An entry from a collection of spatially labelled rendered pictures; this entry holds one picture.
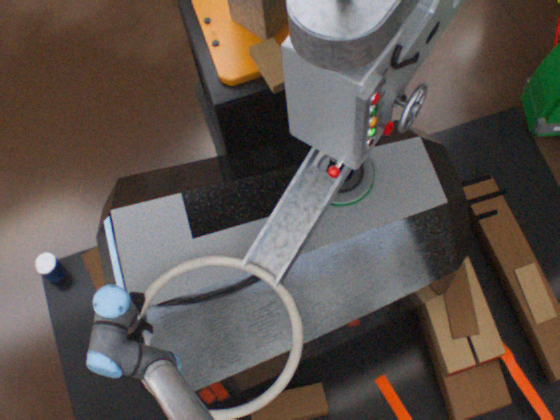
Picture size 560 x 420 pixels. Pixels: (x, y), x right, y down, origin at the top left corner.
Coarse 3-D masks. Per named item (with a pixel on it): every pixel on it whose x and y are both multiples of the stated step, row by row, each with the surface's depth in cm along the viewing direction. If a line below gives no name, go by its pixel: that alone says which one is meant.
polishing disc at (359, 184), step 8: (320, 152) 222; (320, 160) 221; (328, 160) 221; (368, 160) 220; (320, 168) 220; (360, 168) 219; (368, 168) 219; (360, 176) 218; (368, 176) 218; (344, 184) 217; (352, 184) 217; (360, 184) 217; (368, 184) 216; (344, 192) 216; (352, 192) 216; (360, 192) 216; (336, 200) 215; (344, 200) 215; (352, 200) 215
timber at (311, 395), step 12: (312, 384) 268; (288, 396) 266; (300, 396) 266; (312, 396) 266; (324, 396) 265; (264, 408) 265; (276, 408) 265; (288, 408) 264; (300, 408) 264; (312, 408) 264; (324, 408) 263
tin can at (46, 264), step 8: (40, 256) 295; (48, 256) 295; (40, 264) 294; (48, 264) 293; (56, 264) 295; (40, 272) 292; (48, 272) 292; (56, 272) 297; (64, 272) 304; (48, 280) 302; (56, 280) 302
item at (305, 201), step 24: (312, 168) 205; (288, 192) 201; (312, 192) 204; (336, 192) 202; (288, 216) 204; (312, 216) 203; (264, 240) 204; (288, 240) 203; (264, 264) 203; (288, 264) 198
